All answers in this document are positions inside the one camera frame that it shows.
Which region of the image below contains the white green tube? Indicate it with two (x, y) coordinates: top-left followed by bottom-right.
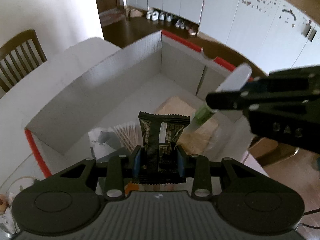
(184, 63), (253, 133)

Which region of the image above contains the black snack packet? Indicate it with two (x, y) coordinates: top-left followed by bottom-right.
(132, 111), (190, 185)

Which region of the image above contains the red white cardboard box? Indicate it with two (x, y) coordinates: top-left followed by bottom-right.
(25, 30), (251, 177)

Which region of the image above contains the brown wooden chair far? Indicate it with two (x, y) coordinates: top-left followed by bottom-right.
(1, 29), (47, 92)

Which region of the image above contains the white wall cabinet unit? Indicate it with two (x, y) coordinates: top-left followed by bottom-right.
(125, 0), (320, 73)

